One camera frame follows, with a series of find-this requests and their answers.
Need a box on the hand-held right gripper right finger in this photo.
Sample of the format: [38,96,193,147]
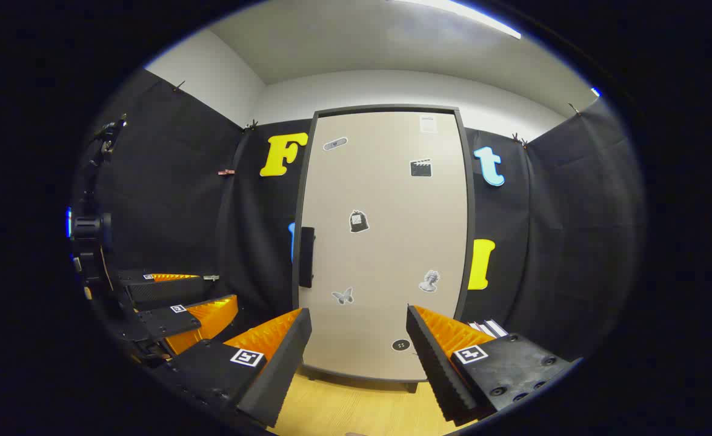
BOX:
[405,305,574,424]

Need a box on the dark grey cabinet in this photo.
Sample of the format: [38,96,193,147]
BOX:
[291,104,477,394]

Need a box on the black backdrop cloth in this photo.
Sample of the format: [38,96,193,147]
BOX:
[71,68,646,364]

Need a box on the beige cabinet door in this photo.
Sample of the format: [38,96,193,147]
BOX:
[298,111,470,382]

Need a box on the black door handle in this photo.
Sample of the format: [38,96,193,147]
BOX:
[299,227,316,288]

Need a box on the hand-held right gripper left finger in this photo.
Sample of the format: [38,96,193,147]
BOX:
[168,308,313,428]

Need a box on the white striped booklet stack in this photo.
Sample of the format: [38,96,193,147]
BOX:
[468,319,509,340]

